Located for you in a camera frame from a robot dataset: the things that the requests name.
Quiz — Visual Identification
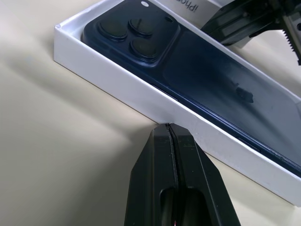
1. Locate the white phone box base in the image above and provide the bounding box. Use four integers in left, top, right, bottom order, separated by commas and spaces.
53, 0, 301, 208

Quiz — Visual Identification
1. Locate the dark blue smartphone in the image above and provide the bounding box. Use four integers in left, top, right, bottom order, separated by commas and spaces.
81, 0, 301, 178

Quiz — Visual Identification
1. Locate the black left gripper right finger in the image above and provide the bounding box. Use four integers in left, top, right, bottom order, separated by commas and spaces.
170, 123, 242, 226

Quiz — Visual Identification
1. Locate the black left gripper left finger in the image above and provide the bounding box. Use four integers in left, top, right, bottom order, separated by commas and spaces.
124, 124, 177, 226

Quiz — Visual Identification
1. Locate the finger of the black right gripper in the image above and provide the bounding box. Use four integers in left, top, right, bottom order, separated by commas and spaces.
200, 0, 283, 49

